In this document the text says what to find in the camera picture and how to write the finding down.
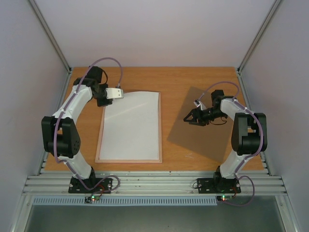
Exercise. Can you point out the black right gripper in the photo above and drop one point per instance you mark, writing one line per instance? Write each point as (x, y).
(198, 116)

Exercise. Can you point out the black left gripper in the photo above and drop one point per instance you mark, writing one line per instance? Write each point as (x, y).
(101, 103)

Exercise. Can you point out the brown cardboard backing board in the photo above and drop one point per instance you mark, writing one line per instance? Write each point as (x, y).
(211, 141)

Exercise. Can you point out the pink wooden picture frame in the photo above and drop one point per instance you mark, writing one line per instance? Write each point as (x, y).
(101, 154)

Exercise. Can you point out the autumn forest photo print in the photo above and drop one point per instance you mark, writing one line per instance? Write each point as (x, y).
(131, 125)

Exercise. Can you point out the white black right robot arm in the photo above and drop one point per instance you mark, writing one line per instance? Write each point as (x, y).
(248, 139)

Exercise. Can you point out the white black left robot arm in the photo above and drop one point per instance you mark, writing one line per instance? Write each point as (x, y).
(59, 132)

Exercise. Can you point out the right controller board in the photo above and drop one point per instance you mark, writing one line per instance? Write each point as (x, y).
(224, 198)

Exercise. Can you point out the controller board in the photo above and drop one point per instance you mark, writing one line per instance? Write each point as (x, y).
(93, 198)
(224, 198)

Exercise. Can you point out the left controller board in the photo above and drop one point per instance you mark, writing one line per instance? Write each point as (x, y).
(93, 198)

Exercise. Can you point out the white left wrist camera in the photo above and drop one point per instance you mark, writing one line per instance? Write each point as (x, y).
(114, 93)

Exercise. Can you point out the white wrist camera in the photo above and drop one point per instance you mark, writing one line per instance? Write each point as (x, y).
(114, 93)
(199, 105)

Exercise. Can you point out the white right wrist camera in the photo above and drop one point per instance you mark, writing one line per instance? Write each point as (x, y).
(199, 105)

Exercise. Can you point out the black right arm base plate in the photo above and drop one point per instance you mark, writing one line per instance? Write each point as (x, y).
(222, 186)

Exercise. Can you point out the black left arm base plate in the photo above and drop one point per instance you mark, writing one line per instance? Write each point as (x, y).
(76, 186)

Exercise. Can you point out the aluminium front rail platform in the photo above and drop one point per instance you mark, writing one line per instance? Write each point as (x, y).
(157, 183)

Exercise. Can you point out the grey slotted cable duct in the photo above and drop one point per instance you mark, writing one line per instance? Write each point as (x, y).
(127, 201)

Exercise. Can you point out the left aluminium corner post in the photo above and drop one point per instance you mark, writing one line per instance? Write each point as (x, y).
(33, 4)

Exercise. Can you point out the aluminium corner post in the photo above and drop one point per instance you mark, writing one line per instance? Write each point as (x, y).
(33, 4)
(260, 33)

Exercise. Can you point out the right aluminium corner post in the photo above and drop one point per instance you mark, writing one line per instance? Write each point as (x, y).
(260, 33)

